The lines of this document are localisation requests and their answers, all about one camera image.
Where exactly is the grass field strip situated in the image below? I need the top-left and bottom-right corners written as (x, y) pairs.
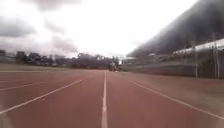
top-left (0, 63), bottom-right (69, 72)

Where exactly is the red running track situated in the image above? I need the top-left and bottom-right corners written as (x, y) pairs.
top-left (0, 68), bottom-right (224, 128)

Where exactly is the long grey fence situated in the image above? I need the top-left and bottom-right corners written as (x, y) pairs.
top-left (120, 46), bottom-right (224, 80)

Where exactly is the building with pale roof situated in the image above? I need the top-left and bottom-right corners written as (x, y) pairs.
top-left (172, 37), bottom-right (224, 56)

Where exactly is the distant row of trees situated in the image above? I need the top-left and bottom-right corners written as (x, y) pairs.
top-left (14, 50), bottom-right (122, 70)

